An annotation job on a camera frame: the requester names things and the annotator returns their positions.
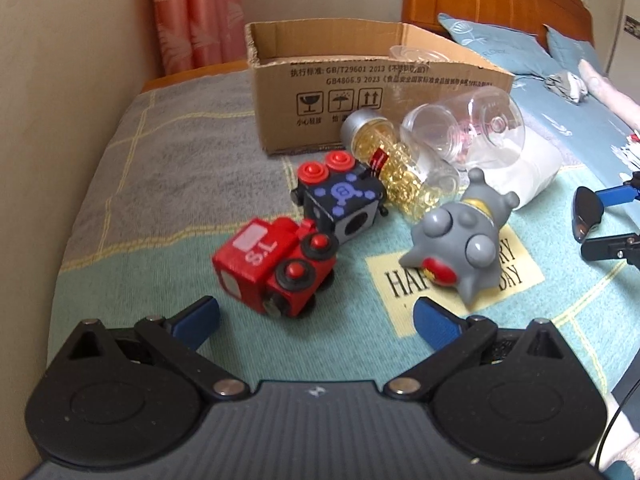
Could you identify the grey green printed blanket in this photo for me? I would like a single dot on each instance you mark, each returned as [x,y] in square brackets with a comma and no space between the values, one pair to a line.
[175,160]

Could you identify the white soft packet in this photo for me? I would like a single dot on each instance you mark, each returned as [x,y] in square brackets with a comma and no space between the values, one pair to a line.
[530,165]

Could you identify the small clear plastic jar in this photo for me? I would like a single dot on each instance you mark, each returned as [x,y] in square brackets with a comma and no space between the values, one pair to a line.
[407,55]

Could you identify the blue printed bed sheet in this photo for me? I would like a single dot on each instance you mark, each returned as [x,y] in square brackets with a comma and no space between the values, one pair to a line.
[575,130]

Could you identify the pink transparent charm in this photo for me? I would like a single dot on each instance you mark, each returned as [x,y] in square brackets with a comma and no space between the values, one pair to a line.
[469,137]

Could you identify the pink gold-trimmed curtain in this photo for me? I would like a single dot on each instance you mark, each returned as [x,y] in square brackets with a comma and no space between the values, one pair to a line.
[200,20]

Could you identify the black wooden toy train car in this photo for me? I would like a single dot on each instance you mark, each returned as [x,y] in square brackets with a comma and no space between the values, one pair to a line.
[340,195]

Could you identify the orange wooden board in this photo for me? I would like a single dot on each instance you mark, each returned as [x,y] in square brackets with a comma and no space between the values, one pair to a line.
[190,77]

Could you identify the grey and white cloth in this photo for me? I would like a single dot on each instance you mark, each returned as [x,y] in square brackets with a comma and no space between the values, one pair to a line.
[565,85]

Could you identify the gold capsule bottle silver cap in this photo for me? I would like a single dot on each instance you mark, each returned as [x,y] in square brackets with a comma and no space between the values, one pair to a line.
[400,170]

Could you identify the small blue printed pillow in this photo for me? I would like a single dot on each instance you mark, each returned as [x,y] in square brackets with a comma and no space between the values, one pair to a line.
[570,50]

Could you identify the large blue printed pillow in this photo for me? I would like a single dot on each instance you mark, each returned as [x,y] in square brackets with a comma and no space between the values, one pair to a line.
[500,45]

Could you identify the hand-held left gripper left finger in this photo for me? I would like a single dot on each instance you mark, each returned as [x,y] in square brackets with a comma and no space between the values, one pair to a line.
[197,322]

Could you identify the red wooden toy train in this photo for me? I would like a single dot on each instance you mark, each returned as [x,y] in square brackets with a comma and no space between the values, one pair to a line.
[260,260]

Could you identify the brown cardboard box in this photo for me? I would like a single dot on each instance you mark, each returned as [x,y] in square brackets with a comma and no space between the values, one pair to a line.
[300,80]

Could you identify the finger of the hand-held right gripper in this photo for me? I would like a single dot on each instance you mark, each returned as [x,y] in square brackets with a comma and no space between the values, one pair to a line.
[610,246]
[617,195]

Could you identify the patterned wall border strip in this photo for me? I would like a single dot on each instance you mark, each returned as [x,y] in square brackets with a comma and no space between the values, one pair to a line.
[632,25]

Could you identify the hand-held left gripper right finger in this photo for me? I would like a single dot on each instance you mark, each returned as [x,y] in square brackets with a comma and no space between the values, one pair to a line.
[437,325]

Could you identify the large clear plastic jar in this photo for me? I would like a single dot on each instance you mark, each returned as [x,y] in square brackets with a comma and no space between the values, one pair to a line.
[450,125]

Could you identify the grey monster toy figure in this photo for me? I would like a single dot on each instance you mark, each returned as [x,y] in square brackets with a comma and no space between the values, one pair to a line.
[450,230]

